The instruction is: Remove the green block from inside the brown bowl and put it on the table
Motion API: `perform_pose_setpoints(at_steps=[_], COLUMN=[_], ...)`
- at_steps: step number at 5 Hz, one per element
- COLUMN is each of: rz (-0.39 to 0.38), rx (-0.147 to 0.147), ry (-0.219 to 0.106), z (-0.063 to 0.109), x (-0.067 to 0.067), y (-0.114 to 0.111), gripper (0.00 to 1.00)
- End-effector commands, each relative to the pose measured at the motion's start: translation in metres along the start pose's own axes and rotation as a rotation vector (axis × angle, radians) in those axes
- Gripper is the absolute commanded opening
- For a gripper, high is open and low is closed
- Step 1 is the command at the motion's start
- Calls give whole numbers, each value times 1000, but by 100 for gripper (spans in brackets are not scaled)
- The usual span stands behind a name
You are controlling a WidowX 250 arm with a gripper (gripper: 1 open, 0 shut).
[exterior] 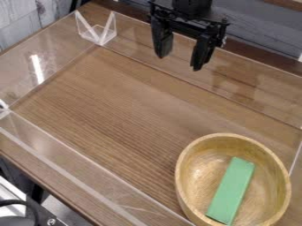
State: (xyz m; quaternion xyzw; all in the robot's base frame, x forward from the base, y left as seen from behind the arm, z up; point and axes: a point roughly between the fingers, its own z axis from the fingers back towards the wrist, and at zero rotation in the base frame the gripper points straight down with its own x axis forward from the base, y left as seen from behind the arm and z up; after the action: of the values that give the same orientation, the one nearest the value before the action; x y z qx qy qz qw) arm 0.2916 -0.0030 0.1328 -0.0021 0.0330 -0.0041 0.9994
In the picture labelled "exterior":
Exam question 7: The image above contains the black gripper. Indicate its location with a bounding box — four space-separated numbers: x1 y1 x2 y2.
149 0 230 72

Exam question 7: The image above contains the green rectangular block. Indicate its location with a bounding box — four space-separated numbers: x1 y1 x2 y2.
206 157 255 226

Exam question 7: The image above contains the brown wooden bowl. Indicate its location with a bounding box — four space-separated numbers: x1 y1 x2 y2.
175 133 292 226

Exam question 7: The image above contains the clear acrylic corner bracket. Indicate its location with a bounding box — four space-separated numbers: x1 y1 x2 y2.
75 11 117 46

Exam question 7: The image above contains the clear acrylic barrier wall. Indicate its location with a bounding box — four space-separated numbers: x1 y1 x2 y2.
0 4 302 226

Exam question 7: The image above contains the black table frame bracket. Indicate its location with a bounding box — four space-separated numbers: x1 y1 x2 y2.
26 195 94 226

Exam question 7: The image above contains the black cable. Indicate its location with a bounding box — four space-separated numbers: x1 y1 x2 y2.
0 199 42 226

